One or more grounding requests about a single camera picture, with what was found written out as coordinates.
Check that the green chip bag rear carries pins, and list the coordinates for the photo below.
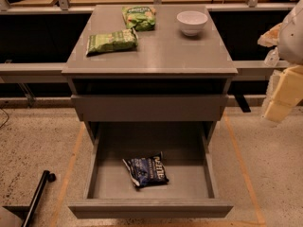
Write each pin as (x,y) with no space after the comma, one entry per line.
(140,18)

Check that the green chip bag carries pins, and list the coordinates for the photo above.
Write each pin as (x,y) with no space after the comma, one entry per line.
(140,18)
(111,42)

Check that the blue chip bag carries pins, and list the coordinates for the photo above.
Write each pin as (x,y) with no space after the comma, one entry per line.
(146,171)

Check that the open grey middle drawer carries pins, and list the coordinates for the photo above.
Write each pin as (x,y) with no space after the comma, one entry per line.
(191,191)

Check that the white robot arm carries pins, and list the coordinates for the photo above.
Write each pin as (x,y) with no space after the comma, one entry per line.
(290,44)

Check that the black metal leg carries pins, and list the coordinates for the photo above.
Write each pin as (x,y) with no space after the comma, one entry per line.
(47,177)

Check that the clear sanitizer bottle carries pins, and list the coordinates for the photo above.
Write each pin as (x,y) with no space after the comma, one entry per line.
(272,58)

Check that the grey drawer cabinet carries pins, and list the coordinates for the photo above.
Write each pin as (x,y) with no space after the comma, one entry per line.
(166,62)

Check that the green chip bag front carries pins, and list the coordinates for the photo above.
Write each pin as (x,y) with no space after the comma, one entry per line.
(111,42)

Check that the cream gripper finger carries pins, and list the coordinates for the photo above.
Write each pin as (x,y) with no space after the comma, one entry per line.
(271,37)
(285,91)

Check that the closed grey top drawer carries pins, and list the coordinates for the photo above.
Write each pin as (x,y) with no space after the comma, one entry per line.
(149,108)

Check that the white bowl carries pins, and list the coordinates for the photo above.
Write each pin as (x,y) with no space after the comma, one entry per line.
(191,22)

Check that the grey metal rail shelf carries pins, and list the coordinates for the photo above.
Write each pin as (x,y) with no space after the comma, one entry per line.
(52,72)

